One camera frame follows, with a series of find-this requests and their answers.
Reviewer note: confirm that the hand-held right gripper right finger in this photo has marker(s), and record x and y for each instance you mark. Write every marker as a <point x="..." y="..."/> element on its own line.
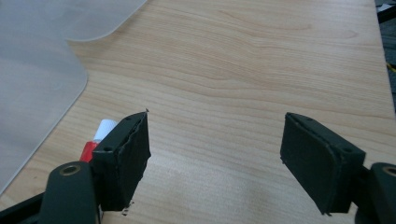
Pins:
<point x="314" y="161"/>

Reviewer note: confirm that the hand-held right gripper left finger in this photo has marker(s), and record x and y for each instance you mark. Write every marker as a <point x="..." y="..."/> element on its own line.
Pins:
<point x="124" y="161"/>

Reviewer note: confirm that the red tube with white cap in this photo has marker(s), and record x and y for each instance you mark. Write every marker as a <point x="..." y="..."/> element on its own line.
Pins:
<point x="95" y="141"/>

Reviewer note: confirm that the translucent plastic sheet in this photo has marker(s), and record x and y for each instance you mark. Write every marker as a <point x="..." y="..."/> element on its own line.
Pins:
<point x="37" y="71"/>

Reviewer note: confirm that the dark equipment beside table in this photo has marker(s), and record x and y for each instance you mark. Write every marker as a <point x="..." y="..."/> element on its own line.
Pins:
<point x="389" y="40"/>

